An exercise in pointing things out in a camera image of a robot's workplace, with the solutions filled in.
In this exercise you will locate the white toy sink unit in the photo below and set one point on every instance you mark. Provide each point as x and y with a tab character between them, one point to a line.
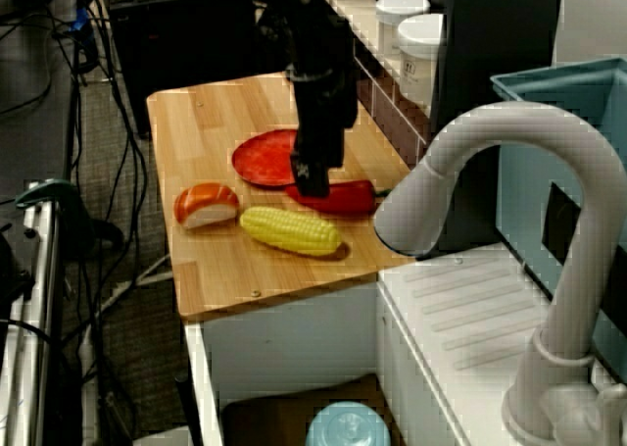
470	313

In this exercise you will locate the red round plate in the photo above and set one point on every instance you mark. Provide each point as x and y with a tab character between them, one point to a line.
259	159

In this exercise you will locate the light blue bowl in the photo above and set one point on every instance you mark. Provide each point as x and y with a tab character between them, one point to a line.
343	424

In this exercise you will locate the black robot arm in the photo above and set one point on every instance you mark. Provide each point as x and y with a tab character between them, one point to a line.
318	49

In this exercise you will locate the plain white lidded jar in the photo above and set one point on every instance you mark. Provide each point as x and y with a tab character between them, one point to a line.
399	22

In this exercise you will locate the black computer tower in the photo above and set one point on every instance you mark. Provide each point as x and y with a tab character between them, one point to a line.
181	49

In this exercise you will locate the red toy chili pepper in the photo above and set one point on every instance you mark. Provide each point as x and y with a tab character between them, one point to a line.
348	198

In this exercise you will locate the brown board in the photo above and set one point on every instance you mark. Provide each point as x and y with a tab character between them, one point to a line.
274	411

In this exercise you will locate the labelled white lidded jar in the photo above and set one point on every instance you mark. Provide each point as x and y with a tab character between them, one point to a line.
416	59

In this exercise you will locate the yellow toy corn cob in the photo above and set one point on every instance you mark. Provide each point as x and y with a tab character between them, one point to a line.
294	230

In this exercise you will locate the black upright panel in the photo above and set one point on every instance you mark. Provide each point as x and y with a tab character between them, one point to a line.
495	49

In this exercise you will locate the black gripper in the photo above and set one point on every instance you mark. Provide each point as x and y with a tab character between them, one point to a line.
318	137

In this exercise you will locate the blue tape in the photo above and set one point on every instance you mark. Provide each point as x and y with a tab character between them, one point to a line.
80	20

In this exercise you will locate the salmon nigiri sushi toy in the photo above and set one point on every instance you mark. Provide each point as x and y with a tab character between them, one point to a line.
206	202

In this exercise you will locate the grey toy faucet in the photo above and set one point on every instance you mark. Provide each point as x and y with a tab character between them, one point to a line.
519	122

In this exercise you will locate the silver aluminium frame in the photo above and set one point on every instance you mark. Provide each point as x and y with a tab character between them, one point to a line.
36	318

